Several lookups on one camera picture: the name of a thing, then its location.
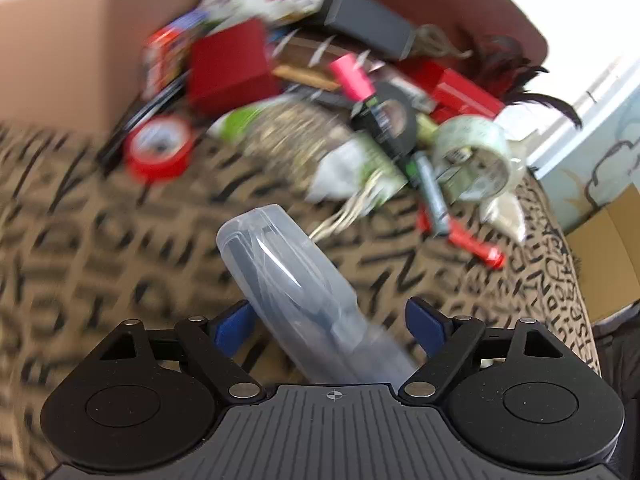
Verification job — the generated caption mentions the clear plastic case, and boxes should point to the clear plastic case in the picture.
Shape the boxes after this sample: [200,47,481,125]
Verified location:
[216,204,422,387]

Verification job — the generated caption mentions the black marker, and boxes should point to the black marker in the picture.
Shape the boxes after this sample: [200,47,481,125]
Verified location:
[96,80,192,162]

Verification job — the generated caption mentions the pink tube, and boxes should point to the pink tube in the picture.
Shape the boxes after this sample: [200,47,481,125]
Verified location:
[329,52,377,104]

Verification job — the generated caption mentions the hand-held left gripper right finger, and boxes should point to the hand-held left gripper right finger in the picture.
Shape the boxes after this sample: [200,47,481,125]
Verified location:
[397,296,566,406]

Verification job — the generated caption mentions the beige rubber bands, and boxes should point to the beige rubber bands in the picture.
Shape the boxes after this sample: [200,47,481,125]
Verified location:
[412,24,472,59]

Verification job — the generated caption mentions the black tape roll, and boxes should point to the black tape roll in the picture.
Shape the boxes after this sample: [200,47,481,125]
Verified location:
[349,82,419,154]

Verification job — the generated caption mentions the green white packet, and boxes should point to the green white packet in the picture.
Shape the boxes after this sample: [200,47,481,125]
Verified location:
[206,100,407,207]

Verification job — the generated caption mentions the flat red box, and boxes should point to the flat red box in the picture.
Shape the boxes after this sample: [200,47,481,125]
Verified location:
[431,66,506,120]
[399,57,447,92]

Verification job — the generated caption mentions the clear tape roll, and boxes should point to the clear tape roll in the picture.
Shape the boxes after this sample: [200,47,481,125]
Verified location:
[431,115,527,202]

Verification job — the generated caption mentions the green grey marker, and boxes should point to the green grey marker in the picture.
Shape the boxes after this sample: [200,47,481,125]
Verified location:
[409,151,452,237]

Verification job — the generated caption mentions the letter-printed brown blanket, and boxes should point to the letter-printed brown blanket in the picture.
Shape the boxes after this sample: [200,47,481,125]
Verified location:
[0,120,601,480]

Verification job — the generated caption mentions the black feathers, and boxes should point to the black feathers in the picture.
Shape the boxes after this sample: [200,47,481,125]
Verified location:
[459,30,584,129]

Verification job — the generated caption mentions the brown stitched case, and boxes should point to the brown stitched case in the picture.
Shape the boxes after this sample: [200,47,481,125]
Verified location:
[271,35,372,72]

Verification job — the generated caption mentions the red tape roll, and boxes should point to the red tape roll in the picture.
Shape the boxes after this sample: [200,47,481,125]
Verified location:
[124,115,196,184]

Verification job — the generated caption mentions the colourful card box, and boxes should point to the colourful card box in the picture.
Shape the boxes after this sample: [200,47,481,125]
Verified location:
[141,10,212,97]

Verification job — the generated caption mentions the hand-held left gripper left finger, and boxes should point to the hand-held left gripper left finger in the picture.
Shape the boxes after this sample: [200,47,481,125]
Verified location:
[97,300,266,404]

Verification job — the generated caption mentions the red marker pen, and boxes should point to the red marker pen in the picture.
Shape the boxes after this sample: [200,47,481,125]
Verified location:
[416,206,506,269]

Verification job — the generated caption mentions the dark red box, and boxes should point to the dark red box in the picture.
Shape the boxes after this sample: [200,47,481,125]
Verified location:
[189,17,279,117]

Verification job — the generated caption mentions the black rectangular box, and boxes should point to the black rectangular box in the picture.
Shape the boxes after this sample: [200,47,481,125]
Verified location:
[309,0,417,59]

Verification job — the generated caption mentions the plain cardboard carton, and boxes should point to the plain cardboard carton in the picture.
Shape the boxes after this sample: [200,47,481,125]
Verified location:
[564,204,640,324]

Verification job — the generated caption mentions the cardboard box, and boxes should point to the cardboard box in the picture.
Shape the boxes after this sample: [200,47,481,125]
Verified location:
[0,0,227,133]

